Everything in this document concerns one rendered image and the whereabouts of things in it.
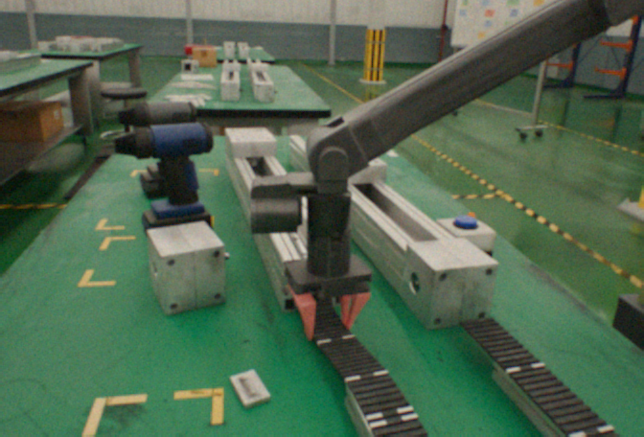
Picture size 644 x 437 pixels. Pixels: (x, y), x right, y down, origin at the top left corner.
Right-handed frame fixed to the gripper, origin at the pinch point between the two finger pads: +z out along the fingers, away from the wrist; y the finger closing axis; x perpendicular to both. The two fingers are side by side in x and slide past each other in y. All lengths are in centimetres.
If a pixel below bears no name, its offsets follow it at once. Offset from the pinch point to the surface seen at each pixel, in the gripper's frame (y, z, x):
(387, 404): -0.1, -1.9, 18.4
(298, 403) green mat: 7.5, 1.3, 11.6
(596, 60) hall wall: -900, -9, -815
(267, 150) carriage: -6, -12, -63
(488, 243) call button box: -35.3, -3.1, -13.1
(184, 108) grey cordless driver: 13, -23, -63
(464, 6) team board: -371, -87, -535
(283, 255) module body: 4.1, -8.1, -8.1
